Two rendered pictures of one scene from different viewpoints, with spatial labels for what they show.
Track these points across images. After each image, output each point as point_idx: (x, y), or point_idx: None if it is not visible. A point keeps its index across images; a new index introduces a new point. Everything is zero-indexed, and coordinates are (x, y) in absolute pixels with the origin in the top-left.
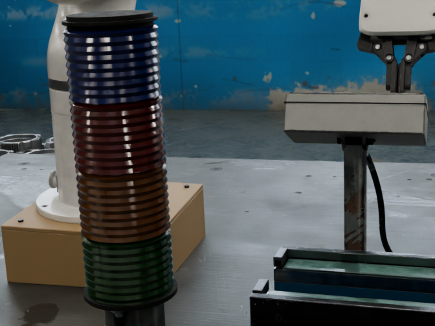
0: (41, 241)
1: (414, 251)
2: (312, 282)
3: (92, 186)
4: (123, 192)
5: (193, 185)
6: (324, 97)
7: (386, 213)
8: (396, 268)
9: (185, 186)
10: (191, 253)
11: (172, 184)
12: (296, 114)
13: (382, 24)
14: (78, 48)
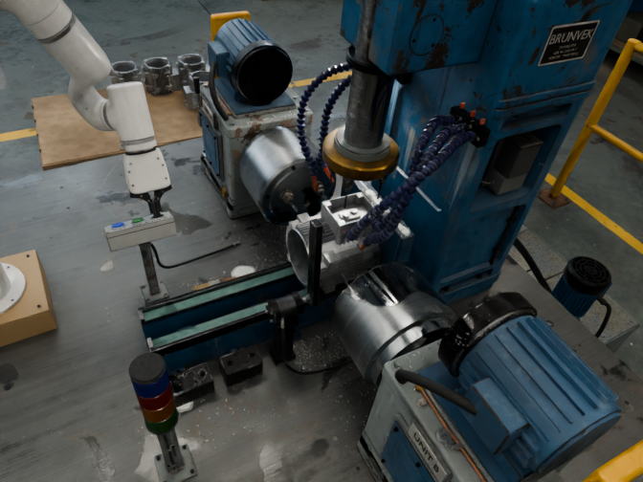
0: None
1: (158, 242)
2: (159, 320)
3: (155, 412)
4: (166, 407)
5: (31, 252)
6: (126, 230)
7: (127, 212)
8: (189, 300)
9: (27, 256)
10: (49, 289)
11: (16, 255)
12: (115, 242)
13: (143, 188)
14: (146, 387)
